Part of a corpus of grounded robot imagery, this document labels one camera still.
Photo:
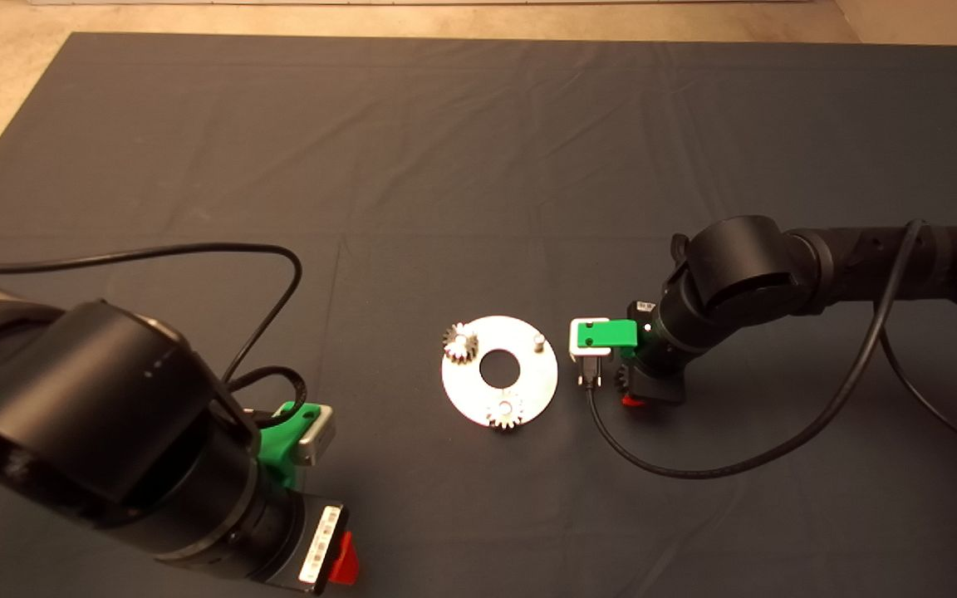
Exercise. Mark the green left camera mount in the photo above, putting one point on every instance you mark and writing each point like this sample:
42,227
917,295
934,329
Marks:
279,448

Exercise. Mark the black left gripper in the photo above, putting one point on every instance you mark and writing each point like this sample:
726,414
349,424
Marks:
321,548

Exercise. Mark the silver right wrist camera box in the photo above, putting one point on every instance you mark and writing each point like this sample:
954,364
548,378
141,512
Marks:
591,353

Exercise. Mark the dark grey table cloth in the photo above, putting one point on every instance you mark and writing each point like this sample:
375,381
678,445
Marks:
528,124

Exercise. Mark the small steel planetary gear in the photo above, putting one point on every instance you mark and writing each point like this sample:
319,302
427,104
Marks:
620,380
455,352
505,418

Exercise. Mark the round metal carrier plate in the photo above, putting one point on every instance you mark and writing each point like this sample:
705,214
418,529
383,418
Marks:
532,390

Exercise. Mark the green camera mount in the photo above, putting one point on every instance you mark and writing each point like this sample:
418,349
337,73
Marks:
279,448
607,334

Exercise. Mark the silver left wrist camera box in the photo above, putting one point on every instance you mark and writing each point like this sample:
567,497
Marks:
316,436

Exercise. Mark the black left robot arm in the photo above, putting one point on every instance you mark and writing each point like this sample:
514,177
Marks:
71,399

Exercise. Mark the green right camera mount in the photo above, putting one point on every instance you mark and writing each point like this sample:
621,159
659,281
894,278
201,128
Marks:
607,334

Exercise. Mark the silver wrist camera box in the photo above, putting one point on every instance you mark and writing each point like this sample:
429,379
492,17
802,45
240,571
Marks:
316,436
591,353

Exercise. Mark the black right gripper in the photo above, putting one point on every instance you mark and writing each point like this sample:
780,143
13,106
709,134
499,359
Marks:
657,390

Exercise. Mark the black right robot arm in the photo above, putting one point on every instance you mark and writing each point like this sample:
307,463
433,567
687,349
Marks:
744,266

